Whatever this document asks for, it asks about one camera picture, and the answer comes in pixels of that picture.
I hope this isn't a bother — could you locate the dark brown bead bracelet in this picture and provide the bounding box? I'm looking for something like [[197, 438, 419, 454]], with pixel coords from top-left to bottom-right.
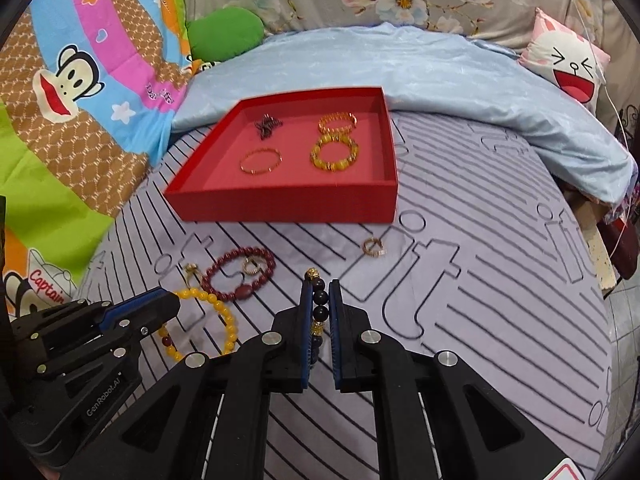
[[304, 266, 331, 369]]

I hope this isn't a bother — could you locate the yellow amber bead bracelet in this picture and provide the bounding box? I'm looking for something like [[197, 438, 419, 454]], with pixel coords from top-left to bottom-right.
[[156, 287, 240, 364]]

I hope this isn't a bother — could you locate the dark red bead bracelet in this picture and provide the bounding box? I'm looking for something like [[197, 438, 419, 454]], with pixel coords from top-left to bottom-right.
[[200, 246, 278, 302]]

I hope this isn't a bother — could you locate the thin gold bangle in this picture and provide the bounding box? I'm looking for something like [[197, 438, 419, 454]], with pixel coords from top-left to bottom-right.
[[239, 148, 283, 177]]

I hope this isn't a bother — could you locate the yellow jade gold bracelet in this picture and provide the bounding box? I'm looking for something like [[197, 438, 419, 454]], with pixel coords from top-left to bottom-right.
[[309, 135, 362, 174]]

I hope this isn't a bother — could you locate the garnet multi-strand bracelet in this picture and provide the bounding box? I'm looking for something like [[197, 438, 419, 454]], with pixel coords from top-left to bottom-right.
[[252, 112, 284, 141]]

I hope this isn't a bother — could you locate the gold woven cuff bangle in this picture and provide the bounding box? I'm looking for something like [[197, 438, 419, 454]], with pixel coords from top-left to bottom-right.
[[318, 112, 358, 136]]

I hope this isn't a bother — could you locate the red cardboard tray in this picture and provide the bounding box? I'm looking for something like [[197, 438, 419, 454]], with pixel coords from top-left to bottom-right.
[[164, 87, 398, 224]]

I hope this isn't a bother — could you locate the grey striped bed sheet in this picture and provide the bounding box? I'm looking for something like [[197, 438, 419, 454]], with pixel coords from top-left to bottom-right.
[[79, 113, 612, 477]]

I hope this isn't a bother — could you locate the light blue quilt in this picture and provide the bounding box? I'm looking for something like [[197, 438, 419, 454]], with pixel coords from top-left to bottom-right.
[[171, 23, 639, 206]]

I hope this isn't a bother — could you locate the cartoon monkey colourful blanket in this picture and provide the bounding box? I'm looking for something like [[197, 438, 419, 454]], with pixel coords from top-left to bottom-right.
[[1, 0, 198, 318]]

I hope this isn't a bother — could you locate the green plush pillow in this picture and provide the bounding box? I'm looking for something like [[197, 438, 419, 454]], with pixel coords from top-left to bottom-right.
[[186, 6, 264, 63]]

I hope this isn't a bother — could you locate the dark red chair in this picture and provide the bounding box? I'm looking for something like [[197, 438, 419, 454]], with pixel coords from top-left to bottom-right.
[[594, 104, 640, 281]]

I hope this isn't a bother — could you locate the pink cartoon face cushion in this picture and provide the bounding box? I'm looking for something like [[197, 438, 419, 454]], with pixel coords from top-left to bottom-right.
[[518, 8, 611, 114]]

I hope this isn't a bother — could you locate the white charging cable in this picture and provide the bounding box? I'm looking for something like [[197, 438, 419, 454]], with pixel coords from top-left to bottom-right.
[[569, 0, 637, 261]]

